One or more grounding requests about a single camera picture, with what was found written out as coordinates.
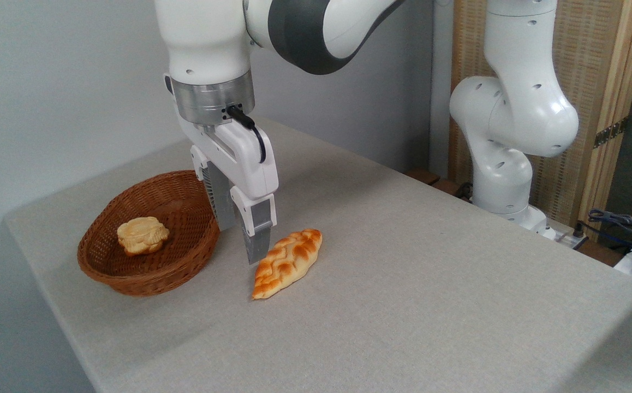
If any wooden rattan folding screen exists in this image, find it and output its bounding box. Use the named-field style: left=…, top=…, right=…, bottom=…
left=449, top=0, right=632, bottom=242

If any braided golden bread loaf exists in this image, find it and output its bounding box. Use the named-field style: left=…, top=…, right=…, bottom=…
left=251, top=228, right=324, bottom=301

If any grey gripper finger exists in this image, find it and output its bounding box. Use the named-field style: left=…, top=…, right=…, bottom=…
left=190, top=145, right=236, bottom=232
left=230, top=187, right=278, bottom=266

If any brown wicker basket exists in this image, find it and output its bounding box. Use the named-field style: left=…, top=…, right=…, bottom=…
left=77, top=170, right=221, bottom=297

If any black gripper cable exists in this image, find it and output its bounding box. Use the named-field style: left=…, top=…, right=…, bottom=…
left=226, top=105, right=267, bottom=165

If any metal screen hinge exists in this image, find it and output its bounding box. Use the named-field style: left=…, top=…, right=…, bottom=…
left=593, top=117, right=629, bottom=150

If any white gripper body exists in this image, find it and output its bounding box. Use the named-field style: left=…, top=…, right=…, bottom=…
left=177, top=114, right=280, bottom=200

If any brown wooden block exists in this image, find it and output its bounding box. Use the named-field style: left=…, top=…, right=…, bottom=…
left=405, top=169, right=463, bottom=198

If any small pale round bread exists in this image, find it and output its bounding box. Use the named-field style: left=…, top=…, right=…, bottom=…
left=117, top=216, right=171, bottom=258

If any bundle of dark cables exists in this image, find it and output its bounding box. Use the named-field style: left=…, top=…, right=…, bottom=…
left=579, top=209, right=632, bottom=253

